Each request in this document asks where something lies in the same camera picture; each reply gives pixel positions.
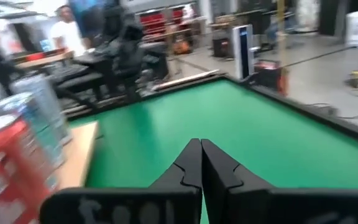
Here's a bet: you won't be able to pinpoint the wooden shelf black brackets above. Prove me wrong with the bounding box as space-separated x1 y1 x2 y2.
54 121 101 190

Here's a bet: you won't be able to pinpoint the black aluminium table frame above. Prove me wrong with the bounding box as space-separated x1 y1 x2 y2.
63 73 358 147

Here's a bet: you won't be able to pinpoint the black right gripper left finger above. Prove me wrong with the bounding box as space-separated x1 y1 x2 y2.
40 138 203 224

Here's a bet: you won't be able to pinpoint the green can blue tab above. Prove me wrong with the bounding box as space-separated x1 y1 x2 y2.
0 93 67 169

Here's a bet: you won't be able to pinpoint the white tower with dark panel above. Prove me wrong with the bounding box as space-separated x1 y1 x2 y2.
231 24 255 80

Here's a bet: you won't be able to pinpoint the red tool cabinet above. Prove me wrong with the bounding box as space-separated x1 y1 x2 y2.
140 7 198 35

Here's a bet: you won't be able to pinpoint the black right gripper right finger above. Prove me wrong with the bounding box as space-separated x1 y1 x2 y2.
201 138 358 224

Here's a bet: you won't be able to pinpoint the red black toolbox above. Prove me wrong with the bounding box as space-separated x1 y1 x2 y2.
253 59 288 96

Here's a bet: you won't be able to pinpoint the person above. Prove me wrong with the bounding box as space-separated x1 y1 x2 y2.
50 4 86 58

